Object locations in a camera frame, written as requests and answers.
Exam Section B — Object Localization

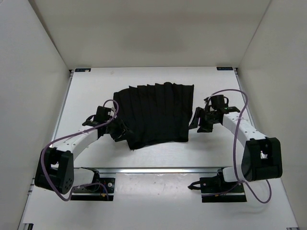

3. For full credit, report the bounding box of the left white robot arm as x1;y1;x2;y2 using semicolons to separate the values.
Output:
34;115;134;195

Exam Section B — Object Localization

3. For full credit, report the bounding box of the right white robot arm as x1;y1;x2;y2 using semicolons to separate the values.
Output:
189;106;283;193

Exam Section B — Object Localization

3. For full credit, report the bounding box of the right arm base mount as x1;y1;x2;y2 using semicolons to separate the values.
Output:
188;168;247;203

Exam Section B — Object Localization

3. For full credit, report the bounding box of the left blue label sticker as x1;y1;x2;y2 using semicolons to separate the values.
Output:
74;68;91;72

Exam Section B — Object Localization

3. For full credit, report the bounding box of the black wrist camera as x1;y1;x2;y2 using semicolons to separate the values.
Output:
93;106;112;123
210;94;229;110

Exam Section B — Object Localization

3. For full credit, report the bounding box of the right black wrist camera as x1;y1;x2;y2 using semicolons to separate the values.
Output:
210;94;229;110

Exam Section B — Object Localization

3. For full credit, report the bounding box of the black pleated skirt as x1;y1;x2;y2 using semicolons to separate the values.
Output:
113;82;194;150

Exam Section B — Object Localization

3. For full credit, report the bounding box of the right blue label sticker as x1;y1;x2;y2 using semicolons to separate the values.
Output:
216;67;233;71

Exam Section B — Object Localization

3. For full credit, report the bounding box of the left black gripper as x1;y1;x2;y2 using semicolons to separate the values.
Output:
106;114;135;142

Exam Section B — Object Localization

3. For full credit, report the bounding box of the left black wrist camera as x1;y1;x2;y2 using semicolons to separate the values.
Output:
93;106;112;123

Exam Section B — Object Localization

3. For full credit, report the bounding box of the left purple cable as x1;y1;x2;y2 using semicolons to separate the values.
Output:
40;99;120;201

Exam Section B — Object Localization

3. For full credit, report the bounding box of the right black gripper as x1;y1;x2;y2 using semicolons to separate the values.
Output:
189;107;219;133

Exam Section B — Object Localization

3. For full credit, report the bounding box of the blue label sticker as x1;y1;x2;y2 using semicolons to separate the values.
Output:
74;68;91;72
216;67;233;71

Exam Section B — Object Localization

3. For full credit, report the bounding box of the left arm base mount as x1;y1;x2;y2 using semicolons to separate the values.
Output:
71;167;116;201

